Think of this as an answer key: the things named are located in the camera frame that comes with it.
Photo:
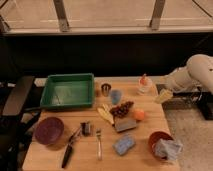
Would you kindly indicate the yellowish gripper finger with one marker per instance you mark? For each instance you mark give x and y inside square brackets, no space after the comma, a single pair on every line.
[163,96]

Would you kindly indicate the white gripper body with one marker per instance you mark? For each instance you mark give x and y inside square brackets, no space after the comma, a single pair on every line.
[178,80]

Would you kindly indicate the yellow banana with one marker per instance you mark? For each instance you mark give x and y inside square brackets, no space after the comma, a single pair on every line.
[104,112]

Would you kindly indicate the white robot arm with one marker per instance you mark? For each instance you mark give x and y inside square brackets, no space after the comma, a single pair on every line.
[197,71]

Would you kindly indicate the blue plastic cup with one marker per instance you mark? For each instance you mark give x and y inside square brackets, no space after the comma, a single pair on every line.
[115,96]

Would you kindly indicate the metal cup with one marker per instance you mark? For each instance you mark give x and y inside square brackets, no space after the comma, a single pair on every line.
[105,89]

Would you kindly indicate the orange fruit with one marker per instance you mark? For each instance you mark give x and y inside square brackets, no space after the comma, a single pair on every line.
[139,114]

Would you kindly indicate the red bowl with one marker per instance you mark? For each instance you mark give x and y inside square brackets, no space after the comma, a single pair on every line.
[155,137]

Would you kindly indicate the bunch of dark grapes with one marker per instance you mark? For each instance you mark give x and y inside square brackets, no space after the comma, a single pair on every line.
[122,110]

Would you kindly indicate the grey rectangular block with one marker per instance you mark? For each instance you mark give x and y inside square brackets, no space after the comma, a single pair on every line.
[125,124]

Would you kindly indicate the blue sponge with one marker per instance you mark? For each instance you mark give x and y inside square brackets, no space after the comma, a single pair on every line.
[124,144]

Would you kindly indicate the silver fork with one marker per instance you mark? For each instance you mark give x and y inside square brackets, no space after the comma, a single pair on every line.
[98,135]

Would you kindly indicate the small metal clip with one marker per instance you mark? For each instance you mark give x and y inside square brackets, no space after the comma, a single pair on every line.
[86,128]

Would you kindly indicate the green plastic tray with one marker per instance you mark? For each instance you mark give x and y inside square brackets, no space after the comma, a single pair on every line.
[65,91]

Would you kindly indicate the black chair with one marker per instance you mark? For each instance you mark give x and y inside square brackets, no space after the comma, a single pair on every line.
[12,129]

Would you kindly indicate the black handled can opener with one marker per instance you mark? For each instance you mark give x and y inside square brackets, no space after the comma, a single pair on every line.
[69,147]

